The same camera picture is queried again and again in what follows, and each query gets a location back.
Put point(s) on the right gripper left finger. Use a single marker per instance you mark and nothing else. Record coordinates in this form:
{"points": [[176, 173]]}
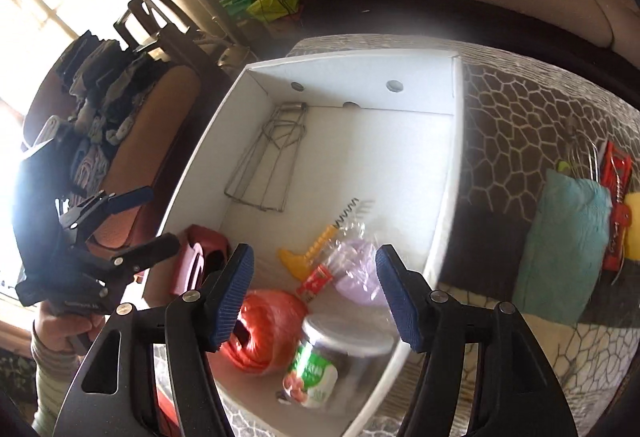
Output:
{"points": [[114, 391]]}

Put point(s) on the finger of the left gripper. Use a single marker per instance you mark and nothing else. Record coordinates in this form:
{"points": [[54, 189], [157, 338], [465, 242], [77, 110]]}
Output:
{"points": [[95, 209], [135, 259]]}

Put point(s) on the wire rack tongs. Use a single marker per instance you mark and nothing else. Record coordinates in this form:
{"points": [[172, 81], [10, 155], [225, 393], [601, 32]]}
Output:
{"points": [[264, 173]]}

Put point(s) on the grey sleeve forearm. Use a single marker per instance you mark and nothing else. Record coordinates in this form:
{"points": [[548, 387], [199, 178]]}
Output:
{"points": [[55, 371]]}

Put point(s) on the person left hand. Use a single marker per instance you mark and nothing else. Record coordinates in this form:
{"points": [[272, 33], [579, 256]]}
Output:
{"points": [[55, 331]]}

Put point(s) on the red twine spool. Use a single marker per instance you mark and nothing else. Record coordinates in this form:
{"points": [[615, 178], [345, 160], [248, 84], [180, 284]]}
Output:
{"points": [[267, 332]]}

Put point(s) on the dark red holder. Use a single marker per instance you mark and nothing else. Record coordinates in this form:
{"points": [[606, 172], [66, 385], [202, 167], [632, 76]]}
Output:
{"points": [[203, 251]]}

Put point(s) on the clear plastic snack jar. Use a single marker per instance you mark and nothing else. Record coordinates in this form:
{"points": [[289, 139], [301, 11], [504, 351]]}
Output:
{"points": [[336, 364]]}

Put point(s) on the teal knitted mitt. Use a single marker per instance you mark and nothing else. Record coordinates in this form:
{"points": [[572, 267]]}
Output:
{"points": [[564, 249]]}

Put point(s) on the purple sponge in bag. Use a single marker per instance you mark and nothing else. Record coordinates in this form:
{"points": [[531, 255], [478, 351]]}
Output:
{"points": [[350, 259]]}

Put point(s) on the white cardboard box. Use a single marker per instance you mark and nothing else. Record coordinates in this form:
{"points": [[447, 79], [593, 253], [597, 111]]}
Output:
{"points": [[382, 125]]}

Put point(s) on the red corkscrew opener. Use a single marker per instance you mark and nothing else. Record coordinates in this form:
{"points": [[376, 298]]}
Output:
{"points": [[615, 176]]}

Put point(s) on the patterned blanket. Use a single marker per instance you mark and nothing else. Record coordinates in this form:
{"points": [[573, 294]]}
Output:
{"points": [[519, 116]]}

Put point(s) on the yellow handled corkscrew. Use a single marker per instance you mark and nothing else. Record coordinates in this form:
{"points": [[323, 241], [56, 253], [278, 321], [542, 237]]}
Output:
{"points": [[300, 265]]}

